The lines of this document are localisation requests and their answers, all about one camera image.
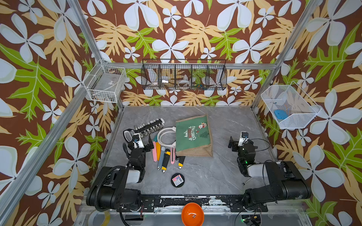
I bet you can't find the small black yellow utility knife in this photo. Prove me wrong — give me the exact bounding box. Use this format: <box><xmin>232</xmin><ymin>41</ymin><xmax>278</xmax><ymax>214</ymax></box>
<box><xmin>178</xmin><ymin>156</ymin><xmax>185</xmax><ymax>169</ymax></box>

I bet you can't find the green christmas burlap pouch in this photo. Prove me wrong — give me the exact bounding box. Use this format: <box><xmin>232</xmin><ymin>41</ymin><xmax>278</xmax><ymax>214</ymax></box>
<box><xmin>176</xmin><ymin>115</ymin><xmax>213</xmax><ymax>157</ymax></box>

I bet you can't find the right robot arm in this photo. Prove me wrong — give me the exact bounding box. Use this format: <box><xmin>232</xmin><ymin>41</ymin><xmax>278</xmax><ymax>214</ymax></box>
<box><xmin>228</xmin><ymin>136</ymin><xmax>312</xmax><ymax>211</ymax></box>

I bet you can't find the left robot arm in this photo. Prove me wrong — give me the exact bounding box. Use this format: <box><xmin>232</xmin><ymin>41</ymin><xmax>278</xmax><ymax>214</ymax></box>
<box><xmin>86</xmin><ymin>137</ymin><xmax>154</xmax><ymax>211</ymax></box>

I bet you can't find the orange utility knife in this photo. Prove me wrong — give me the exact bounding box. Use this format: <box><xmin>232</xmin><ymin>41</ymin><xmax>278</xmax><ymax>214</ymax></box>
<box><xmin>156</xmin><ymin>142</ymin><xmax>161</xmax><ymax>161</ymax></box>

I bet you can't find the slim pink utility knife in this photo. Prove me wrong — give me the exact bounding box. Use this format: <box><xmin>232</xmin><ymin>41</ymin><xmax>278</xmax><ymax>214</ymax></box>
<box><xmin>170</xmin><ymin>145</ymin><xmax>176</xmax><ymax>164</ymax></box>

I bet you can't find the small metal wrench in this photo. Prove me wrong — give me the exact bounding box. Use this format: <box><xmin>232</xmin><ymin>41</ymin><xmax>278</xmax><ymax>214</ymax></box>
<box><xmin>242</xmin><ymin>178</ymin><xmax>253</xmax><ymax>186</ymax></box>

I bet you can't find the blue object in basket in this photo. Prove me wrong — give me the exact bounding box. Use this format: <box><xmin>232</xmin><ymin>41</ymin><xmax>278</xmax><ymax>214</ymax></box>
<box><xmin>274</xmin><ymin>109</ymin><xmax>288</xmax><ymax>121</ymax></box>

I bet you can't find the round black tin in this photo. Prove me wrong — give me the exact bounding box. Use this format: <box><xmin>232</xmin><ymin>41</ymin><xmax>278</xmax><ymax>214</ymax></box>
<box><xmin>171</xmin><ymin>173</ymin><xmax>185</xmax><ymax>188</ymax></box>

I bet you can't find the orange bowl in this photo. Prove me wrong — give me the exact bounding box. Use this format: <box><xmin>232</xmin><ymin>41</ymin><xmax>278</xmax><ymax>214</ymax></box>
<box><xmin>181</xmin><ymin>202</ymin><xmax>205</xmax><ymax>226</ymax></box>

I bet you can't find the tape roll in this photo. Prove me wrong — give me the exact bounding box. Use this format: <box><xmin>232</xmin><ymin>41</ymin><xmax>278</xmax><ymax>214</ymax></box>
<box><xmin>88</xmin><ymin>211</ymin><xmax>111</xmax><ymax>226</ymax></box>

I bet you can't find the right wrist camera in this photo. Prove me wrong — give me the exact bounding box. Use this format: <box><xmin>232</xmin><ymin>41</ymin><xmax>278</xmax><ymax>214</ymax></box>
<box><xmin>238</xmin><ymin>131</ymin><xmax>249</xmax><ymax>147</ymax></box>

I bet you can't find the socket set on black rail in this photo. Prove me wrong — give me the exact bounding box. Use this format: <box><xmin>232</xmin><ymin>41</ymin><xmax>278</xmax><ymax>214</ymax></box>
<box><xmin>123</xmin><ymin>118</ymin><xmax>165</xmax><ymax>143</ymax></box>

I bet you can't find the white wire basket right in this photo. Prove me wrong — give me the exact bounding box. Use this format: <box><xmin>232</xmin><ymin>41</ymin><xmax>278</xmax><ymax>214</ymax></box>
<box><xmin>261</xmin><ymin>82</ymin><xmax>321</xmax><ymax>130</ymax></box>

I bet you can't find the white wire basket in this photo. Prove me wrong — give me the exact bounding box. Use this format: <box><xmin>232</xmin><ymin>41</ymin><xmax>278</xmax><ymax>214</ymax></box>
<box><xmin>261</xmin><ymin>82</ymin><xmax>321</xmax><ymax>130</ymax></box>
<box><xmin>84</xmin><ymin>60</ymin><xmax>127</xmax><ymax>103</ymax></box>

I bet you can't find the white wire basket left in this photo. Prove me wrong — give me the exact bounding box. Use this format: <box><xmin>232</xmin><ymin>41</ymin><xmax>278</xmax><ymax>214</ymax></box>
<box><xmin>84</xmin><ymin>60</ymin><xmax>127</xmax><ymax>103</ymax></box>

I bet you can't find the black wire basket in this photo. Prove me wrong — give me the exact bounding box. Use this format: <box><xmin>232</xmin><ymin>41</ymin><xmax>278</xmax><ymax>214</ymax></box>
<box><xmin>140</xmin><ymin>59</ymin><xmax>228</xmax><ymax>91</ymax></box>

